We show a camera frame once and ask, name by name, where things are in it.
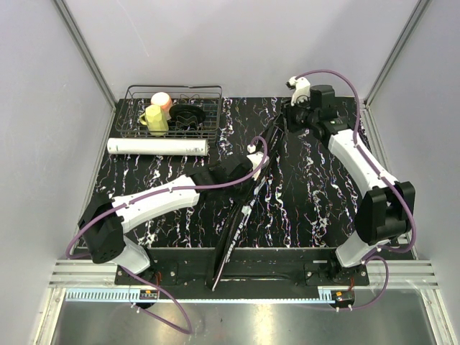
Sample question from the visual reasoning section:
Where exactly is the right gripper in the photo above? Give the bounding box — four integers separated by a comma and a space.
272, 96, 317, 134

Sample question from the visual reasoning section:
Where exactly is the black racket bag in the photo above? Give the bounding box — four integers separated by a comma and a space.
205, 114, 285, 291

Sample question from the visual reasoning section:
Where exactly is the white shuttlecock tube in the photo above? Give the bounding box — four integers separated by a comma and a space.
106, 138, 208, 156

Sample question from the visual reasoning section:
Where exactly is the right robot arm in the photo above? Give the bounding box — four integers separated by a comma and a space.
282, 78, 415, 285

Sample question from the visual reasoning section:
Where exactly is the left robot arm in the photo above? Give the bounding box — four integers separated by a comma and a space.
79, 158, 257, 285

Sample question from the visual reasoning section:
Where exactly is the marble pattern table mat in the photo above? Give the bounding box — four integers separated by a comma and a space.
79, 95, 400, 249

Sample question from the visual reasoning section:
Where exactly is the black bowl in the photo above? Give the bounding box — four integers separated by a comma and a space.
170, 104, 206, 130

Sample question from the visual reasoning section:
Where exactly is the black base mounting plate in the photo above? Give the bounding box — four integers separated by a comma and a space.
114, 246, 371, 300

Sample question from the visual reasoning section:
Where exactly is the yellow-green mug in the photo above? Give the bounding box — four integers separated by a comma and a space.
139, 105, 169, 137

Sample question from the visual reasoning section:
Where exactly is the pink cup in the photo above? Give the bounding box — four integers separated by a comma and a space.
150, 92, 173, 121

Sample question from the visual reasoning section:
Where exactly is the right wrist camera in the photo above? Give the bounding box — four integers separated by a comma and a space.
286, 76, 311, 106

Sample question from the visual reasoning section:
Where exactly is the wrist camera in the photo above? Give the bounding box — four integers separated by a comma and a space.
247, 144, 269, 180
286, 76, 311, 106

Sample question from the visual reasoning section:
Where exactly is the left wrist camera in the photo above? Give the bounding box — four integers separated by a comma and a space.
247, 144, 269, 180

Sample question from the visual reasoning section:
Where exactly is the wire dish rack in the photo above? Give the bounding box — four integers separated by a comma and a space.
114, 85, 223, 142

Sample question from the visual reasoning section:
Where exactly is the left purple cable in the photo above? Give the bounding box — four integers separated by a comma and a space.
65, 136, 269, 335

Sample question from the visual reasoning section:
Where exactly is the purple cable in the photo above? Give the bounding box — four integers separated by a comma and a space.
294, 68, 418, 312
65, 136, 269, 335

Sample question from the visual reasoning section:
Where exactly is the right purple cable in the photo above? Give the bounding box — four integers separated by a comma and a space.
294, 68, 418, 312

